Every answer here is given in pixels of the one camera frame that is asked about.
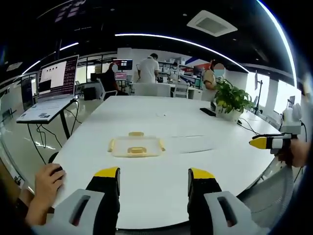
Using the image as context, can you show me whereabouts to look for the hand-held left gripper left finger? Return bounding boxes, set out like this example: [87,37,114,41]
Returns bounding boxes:
[46,166,121,231]

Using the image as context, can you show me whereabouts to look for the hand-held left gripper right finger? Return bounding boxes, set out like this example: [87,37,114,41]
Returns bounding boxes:
[187,167,260,231]

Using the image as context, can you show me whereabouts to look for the person's right hand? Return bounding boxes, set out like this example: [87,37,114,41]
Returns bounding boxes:
[277,140,310,168]

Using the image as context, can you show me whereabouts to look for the black monitor stand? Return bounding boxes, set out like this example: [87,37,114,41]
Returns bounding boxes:
[253,70,264,116]

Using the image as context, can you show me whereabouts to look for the grey mesh chair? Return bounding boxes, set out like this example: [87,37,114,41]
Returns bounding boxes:
[236,161,295,222]

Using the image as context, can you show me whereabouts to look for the black computer mouse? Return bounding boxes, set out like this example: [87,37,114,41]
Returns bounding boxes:
[50,165,65,181]

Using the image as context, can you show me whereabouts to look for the green potted plant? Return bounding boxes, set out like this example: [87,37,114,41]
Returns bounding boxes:
[213,78,255,122]

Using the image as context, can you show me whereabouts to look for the black phone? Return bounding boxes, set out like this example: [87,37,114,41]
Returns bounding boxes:
[199,107,217,117]

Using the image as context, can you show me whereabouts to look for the clear lid with yellow clasps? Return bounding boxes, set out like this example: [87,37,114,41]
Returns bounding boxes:
[107,131,166,158]

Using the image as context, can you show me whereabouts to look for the black laptop stand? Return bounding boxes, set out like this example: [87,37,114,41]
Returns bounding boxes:
[26,101,79,141]

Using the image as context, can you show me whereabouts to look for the white office chair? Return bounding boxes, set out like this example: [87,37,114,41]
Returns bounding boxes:
[97,79,118,101]

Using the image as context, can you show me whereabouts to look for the ceiling air conditioner vent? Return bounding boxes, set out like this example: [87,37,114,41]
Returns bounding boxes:
[186,9,239,38]

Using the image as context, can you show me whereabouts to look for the curved ceiling light strip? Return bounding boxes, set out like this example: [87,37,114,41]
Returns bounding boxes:
[114,33,250,73]

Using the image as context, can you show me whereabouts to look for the open silver laptop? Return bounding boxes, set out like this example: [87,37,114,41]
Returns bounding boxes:
[16,54,80,123]

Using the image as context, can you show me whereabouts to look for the dark standing screen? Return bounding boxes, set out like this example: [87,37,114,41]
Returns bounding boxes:
[21,75,38,111]

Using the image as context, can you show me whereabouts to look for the background computer monitor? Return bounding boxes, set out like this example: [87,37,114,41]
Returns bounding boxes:
[120,59,134,71]

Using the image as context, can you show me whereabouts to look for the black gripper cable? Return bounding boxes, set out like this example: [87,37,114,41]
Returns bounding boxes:
[300,121,308,143]

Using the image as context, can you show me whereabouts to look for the black table cable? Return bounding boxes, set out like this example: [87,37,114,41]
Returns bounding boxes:
[236,118,260,136]

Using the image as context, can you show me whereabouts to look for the black laptop cable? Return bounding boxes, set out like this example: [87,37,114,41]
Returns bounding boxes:
[26,97,80,165]

